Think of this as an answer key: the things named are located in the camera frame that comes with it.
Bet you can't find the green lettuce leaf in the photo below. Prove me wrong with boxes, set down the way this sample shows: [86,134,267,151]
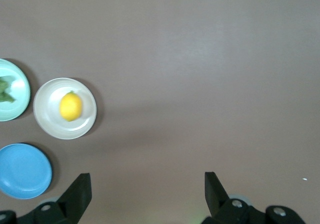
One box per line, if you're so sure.
[0,75,18,104]

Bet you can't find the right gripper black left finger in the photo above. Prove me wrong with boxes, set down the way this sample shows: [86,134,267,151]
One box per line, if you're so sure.
[0,173,92,224]

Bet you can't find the blue round plate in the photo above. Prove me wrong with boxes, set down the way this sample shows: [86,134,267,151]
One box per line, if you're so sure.
[0,143,53,200]

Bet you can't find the pale beige round plate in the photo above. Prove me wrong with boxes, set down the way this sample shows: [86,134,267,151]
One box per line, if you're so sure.
[32,77,98,140]

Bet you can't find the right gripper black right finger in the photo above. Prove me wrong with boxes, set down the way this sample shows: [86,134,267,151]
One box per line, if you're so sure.
[201,171,306,224]

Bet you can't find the yellow lemon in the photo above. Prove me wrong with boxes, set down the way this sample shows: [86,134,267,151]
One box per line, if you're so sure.
[59,90,83,122]

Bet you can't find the pale green round plate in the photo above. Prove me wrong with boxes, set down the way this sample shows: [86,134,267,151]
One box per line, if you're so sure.
[0,58,31,122]

